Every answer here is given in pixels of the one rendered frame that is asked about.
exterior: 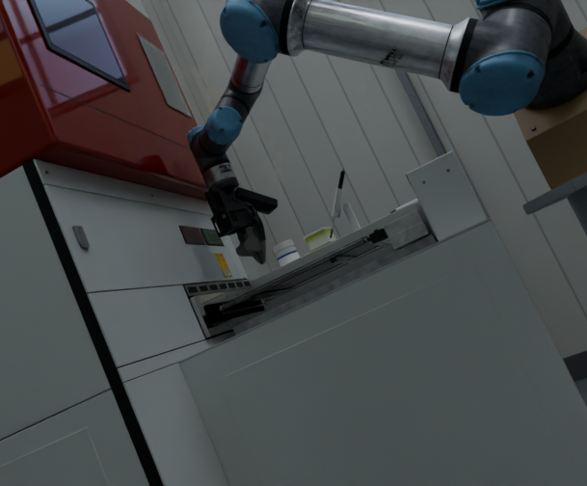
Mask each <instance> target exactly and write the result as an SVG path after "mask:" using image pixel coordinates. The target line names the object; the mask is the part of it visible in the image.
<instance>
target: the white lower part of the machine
mask: <svg viewBox="0 0 587 486"><path fill-rule="evenodd" d="M0 486H229V483H228V481H227V477H226V475H225V472H224V470H223V467H222V465H221V463H220V460H219V458H218V455H217V453H216V451H215V448H214V446H213V444H212V442H211V440H210V437H209V435H208V432H207V430H206V428H205V425H204V423H203V420H202V418H201V416H200V412H199V409H198V407H197V405H196V402H195V400H194V397H193V396H192V393H191V391H190V389H189V386H188V384H187V381H186V379H185V377H184V374H183V372H182V369H181V367H180V364H179V363H176V364H171V365H169V366H166V367H163V368H161V369H158V370H155V371H153V372H151V373H148V374H145V375H143V376H140V377H137V378H135V379H132V380H129V381H127V382H124V383H121V384H119V385H117V386H115V387H113V388H111V389H110V390H108V391H106V392H104V393H102V394H99V395H97V396H95V397H93V398H91V399H89V400H87V401H84V402H82V403H80V404H78V405H76V406H74V407H71V408H69V409H67V410H65V411H63V412H61V413H60V414H57V415H55V416H53V417H51V418H48V419H46V420H43V421H41V422H39V423H37V424H35V425H33V426H31V427H28V428H26V429H24V430H22V431H20V432H18V433H16V434H13V435H11V436H10V437H8V438H6V439H4V440H1V441H0Z"/></svg>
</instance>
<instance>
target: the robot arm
mask: <svg viewBox="0 0 587 486"><path fill-rule="evenodd" d="M474 1H475V3H476V5H477V6H476V8H477V10H479V11H480V13H481V14H482V20H481V19H475V18H470V17H468V18H467V19H465V20H464V21H462V22H460V23H459V24H456V25H451V24H446V23H441V22H436V21H431V20H426V19H421V18H416V17H411V16H406V15H402V14H397V13H387V12H382V11H377V10H372V9H367V8H363V7H358V6H353V5H348V4H343V3H337V2H333V1H328V0H226V4H225V6H224V8H223V9H222V11H221V15H220V27H221V31H222V34H223V36H224V38H225V40H226V41H227V43H228V45H230V46H231V47H232V48H233V50H234V51H235V52H236V53H237V54H238V55H237V58H236V61H235V64H234V67H233V70H232V74H231V76H230V79H229V82H228V85H227V88H226V90H225V92H224V93H223V95H222V97H221V98H220V100H219V102H218V104H217V105H216V107H215V109H214V110H213V112H212V113H211V115H210V116H209V118H208V119H207V122H206V123H204V124H200V125H198V126H196V127H194V128H193V129H192V130H190V131H189V132H188V134H187V141H188V143H189V147H190V151H191V152H192V153H193V155H194V157H195V159H196V161H197V164H198V166H199V168H200V172H201V174H202V177H203V179H204V181H205V184H206V186H207V188H208V190H209V191H208V192H205V193H204V195H205V197H206V199H207V201H208V204H209V206H210V208H211V211H212V213H213V217H212V218H210V219H211V221H212V224H213V226H214V228H215V231H216V232H217V234H218V236H219V238H220V237H223V236H227V235H232V234H234V233H236V234H237V238H238V240H239V243H240V244H239V246H238V247H237V248H236V250H235V251H236V254H237V255H239V256H240V257H253V258H254V259H255V260H256V261H257V262H258V263H260V264H264V263H265V258H266V242H265V239H266V237H265V231H264V227H263V223H262V221H261V219H260V217H259V215H258V213H257V211H258V212H261V213H264V214H270V213H271V212H272V211H273V210H275V209H276V208H277V207H278V200H277V199H274V198H271V197H267V196H264V195H261V194H258V193H256V192H253V191H250V190H247V189H244V188H240V187H238V186H239V183H238V180H237V179H236V178H237V176H236V174H235V172H234V171H233V168H232V166H231V164H230V161H229V159H228V157H227V154H226V151H227V150H228V148H229V147H230V146H231V144H232V143H233V141H235V140H236V138H237V137H238V136H239V134H240V131H241V129H242V125H243V123H244V121H245V120H246V118H247V116H248V115H249V113H250V111H251V109H252V108H253V105H254V103H255V101H256V99H257V98H258V97H259V95H260V94H261V91H262V87H263V84H264V78H265V76H266V73H267V71H268V68H269V66H270V64H271V62H272V60H273V59H275V58H276V57H277V55H278V53H279V54H283V55H288V56H292V57H296V56H298V55H299V54H301V53H302V52H303V51H305V50H308V51H312V52H317V53H322V54H326V55H331V56H335V57H339V58H344V59H348V60H353V61H357V62H362V63H367V64H370V65H375V66H379V67H384V68H392V69H397V70H401V71H406V72H409V73H414V74H419V75H423V76H428V77H432V78H437V79H440V80H441V81H442V82H443V84H444V86H445V87H446V89H447V90H448V91H449V92H454V93H458V94H460V97H461V100H462V102H463V103H464V104H465V105H468V106H469V109H470V110H472V111H474V112H476V113H478V114H482V115H486V116H505V115H509V114H513V113H515V112H516V111H518V110H521V109H523V108H524V107H527V108H530V109H537V110H540V109H548V108H552V107H556V106H559V105H561V104H564V103H566V102H568V101H570V100H572V99H574V98H575V97H577V96H579V95H580V94H582V93H583V92H584V91H585V90H587V39H585V38H584V37H583V36H582V35H581V34H580V33H578V32H577V31H576V30H575V28H574V27H573V25H572V23H571V20H570V18H569V16H568V14H567V12H566V9H565V7H564V5H563V3H562V1H561V0H474ZM237 187H238V188H237ZM236 188H237V189H236ZM235 189H236V190H235ZM234 190H235V191H234ZM215 223H216V224H217V226H218V228H219V231H220V232H218V230H217V228H216V226H215Z"/></svg>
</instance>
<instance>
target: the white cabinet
mask: <svg viewBox="0 0 587 486"><path fill-rule="evenodd" d="M180 367H181V369H182V372H183V374H184V377H185V379H186V381H187V384H188V386H189V389H190V391H191V393H192V396H193V397H194V400H195V402H196V405H197V407H198V409H199V412H200V416H201V418H202V420H203V423H204V425H205V428H206V430H207V432H208V435H209V437H210V440H211V442H212V444H213V446H214V448H215V451H216V453H217V455H218V458H219V460H220V463H221V465H222V467H223V470H224V472H225V475H226V477H227V481H228V483H229V486H587V407H586V405H585V403H584V401H583V399H582V397H581V395H580V393H579V391H578V389H577V387H576V385H575V383H574V380H573V378H572V376H571V374H570V372H569V371H568V369H567V367H566V365H565V363H564V361H563V359H562V357H561V355H560V353H559V351H558V349H557V347H556V345H555V343H554V341H553V339H552V337H551V335H550V333H549V331H548V329H547V326H546V324H545V322H544V320H543V318H542V317H541V315H540V313H539V311H538V309H537V307H536V305H535V303H534V301H533V299H532V297H531V295H530V293H529V291H528V290H527V288H526V286H525V284H524V282H523V280H522V278H521V276H520V273H519V271H518V269H517V267H516V265H514V263H513V261H512V260H511V258H510V256H509V254H508V252H507V250H506V248H505V246H504V244H503V242H502V240H501V238H500V236H499V234H498V232H497V230H496V228H495V226H494V223H493V221H492V220H490V221H488V222H486V223H483V224H481V225H479V226H477V227H475V228H473V229H469V230H467V231H465V232H463V233H461V234H458V235H456V236H454V237H452V238H450V239H448V240H445V241H443V242H441V243H440V244H438V245H436V246H434V247H431V248H429V249H427V250H425V251H423V252H421V253H418V254H416V255H414V256H411V257H409V258H406V259H404V260H402V261H400V262H398V263H396V264H393V265H391V266H389V267H388V268H386V269H384V270H382V271H379V272H377V273H375V274H373V275H371V276H369V277H366V278H364V279H362V280H360V281H358V282H356V283H352V284H350V285H348V286H346V287H344V288H341V289H339V290H338V291H336V292H334V293H332V294H330V295H327V296H325V297H323V298H321V299H319V300H317V301H314V302H312V303H310V304H308V305H306V306H304V307H301V308H299V309H297V310H294V311H292V312H290V313H288V314H286V315H284V316H282V317H280V318H278V319H275V320H273V321H271V322H269V323H267V324H265V325H262V326H260V327H258V328H256V329H254V330H252V331H249V332H247V333H246V334H244V335H242V336H240V337H236V338H234V339H232V340H230V341H228V342H226V343H223V344H221V345H219V346H217V347H215V348H213V349H210V350H208V351H206V352H204V353H202V354H200V355H197V356H196V357H194V358H192V359H190V360H188V361H185V362H183V363H181V364H180Z"/></svg>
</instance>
